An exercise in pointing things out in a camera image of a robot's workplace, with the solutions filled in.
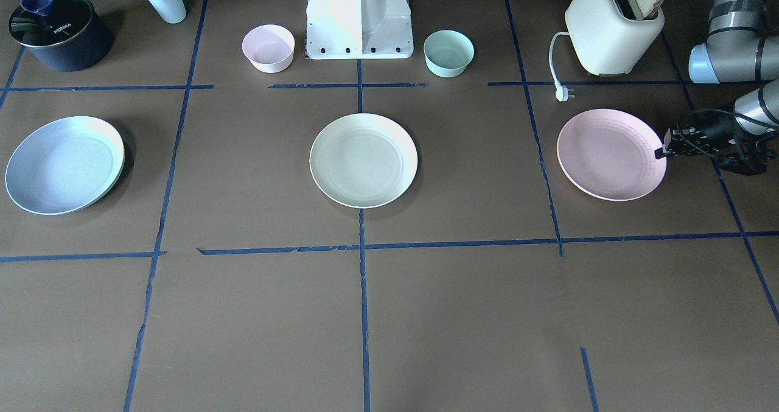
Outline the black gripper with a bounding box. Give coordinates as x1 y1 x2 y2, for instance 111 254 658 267
654 115 777 176

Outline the pink plate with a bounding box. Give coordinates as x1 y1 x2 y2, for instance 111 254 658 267
556 109 667 201

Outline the blue plate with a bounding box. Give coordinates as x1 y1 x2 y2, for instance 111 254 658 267
4 116 125 215

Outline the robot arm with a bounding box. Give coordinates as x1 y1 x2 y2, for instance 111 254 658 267
654 0 778 176

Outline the cream toaster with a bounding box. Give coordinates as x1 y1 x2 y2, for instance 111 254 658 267
565 0 665 76

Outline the green bowl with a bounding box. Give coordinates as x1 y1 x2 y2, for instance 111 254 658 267
423 30 475 77

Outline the cream plate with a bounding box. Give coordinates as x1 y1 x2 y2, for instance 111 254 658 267
309 113 419 209

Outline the pink bowl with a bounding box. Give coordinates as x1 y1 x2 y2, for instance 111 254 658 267
242 24 295 74

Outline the dark blue saucepan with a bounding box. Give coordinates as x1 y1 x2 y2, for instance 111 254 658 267
8 0 114 72

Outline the toaster plug and cord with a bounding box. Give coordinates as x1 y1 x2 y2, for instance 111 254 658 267
549 31 576 103

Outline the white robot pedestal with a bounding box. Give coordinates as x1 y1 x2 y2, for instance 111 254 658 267
304 0 414 60

